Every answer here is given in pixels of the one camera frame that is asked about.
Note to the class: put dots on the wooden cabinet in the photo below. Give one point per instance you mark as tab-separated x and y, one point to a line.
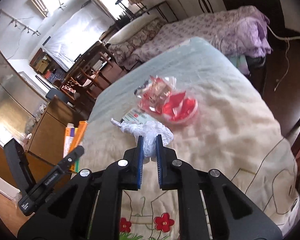
45	148

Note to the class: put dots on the white blue medicine box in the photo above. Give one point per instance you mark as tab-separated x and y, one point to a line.
137	116

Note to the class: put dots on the wooden desk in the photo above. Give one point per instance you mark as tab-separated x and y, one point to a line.
95	58

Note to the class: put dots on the black metal bed headboard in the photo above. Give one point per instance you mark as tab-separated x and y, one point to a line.
162	9

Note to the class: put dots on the bookshelf with books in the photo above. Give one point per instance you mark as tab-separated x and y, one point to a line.
47	67

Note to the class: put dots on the white blue quilt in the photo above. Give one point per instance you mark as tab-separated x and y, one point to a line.
233	130

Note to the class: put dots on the red snack wrapper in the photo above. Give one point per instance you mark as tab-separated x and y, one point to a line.
154	92

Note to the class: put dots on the folded floral blanket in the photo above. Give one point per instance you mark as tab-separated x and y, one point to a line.
123	51

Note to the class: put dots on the purple floral bed sheet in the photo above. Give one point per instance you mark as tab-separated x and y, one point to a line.
241	31

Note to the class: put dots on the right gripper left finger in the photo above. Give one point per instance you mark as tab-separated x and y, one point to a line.
87	207

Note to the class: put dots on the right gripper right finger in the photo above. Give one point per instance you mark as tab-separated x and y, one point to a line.
210	205

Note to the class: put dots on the white window curtain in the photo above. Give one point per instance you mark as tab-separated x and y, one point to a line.
77	35

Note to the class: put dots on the white pillow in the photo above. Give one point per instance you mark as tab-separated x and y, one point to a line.
131	29

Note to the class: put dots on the wooden chair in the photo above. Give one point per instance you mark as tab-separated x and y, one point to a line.
84	81

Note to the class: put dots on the white tissue paper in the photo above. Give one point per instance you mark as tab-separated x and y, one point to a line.
149	130

